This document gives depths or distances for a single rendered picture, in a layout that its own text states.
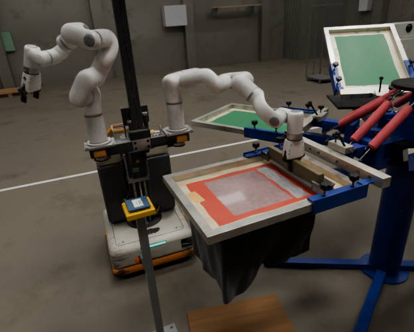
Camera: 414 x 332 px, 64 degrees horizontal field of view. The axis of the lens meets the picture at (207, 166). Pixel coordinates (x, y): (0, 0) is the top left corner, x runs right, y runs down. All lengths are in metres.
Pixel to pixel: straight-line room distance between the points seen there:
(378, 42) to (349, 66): 0.39
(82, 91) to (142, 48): 9.83
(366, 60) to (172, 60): 9.20
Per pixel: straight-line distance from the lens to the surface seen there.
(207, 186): 1.65
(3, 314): 2.77
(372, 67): 3.05
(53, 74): 11.40
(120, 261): 2.50
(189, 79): 1.76
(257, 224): 1.33
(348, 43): 3.24
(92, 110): 1.80
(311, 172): 1.58
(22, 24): 11.36
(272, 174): 1.74
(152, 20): 11.55
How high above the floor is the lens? 1.74
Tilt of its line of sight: 25 degrees down
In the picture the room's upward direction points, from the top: 4 degrees counter-clockwise
